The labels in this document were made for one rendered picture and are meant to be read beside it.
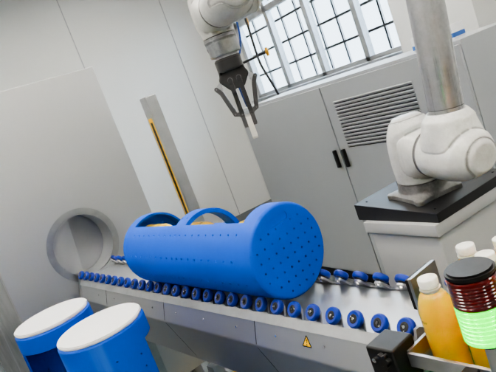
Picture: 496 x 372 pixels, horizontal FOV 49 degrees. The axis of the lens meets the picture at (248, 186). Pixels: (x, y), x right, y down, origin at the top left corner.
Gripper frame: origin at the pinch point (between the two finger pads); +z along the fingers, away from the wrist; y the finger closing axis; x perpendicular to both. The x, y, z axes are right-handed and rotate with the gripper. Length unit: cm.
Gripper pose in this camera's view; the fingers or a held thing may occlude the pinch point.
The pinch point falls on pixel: (252, 125)
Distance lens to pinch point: 153.4
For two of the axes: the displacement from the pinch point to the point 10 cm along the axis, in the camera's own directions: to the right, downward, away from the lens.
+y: -9.4, 3.4, 0.7
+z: 3.4, 9.2, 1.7
